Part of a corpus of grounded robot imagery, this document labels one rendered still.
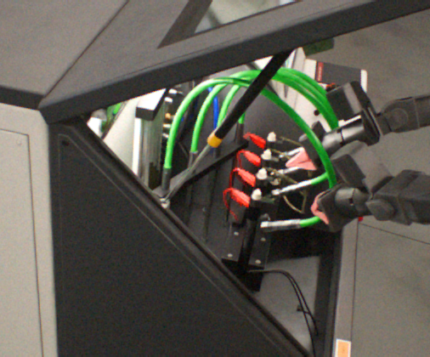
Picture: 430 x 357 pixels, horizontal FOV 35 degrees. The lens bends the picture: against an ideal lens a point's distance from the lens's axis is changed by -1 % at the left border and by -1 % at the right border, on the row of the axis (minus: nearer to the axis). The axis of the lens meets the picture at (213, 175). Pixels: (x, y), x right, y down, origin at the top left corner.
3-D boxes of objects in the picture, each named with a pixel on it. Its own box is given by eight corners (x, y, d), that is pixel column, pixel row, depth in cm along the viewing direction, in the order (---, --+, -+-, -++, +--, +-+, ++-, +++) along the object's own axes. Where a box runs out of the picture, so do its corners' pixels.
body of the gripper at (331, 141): (311, 122, 137) (342, 109, 132) (336, 164, 139) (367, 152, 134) (300, 137, 132) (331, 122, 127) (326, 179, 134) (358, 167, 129)
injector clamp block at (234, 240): (255, 313, 160) (265, 266, 151) (213, 303, 161) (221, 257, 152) (274, 223, 187) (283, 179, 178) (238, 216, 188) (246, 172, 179)
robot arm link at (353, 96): (411, 122, 122) (407, 118, 131) (383, 65, 122) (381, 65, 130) (352, 151, 125) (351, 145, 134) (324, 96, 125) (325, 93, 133)
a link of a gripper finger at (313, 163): (281, 138, 142) (317, 121, 136) (298, 166, 143) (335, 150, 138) (268, 152, 137) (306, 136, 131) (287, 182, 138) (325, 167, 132)
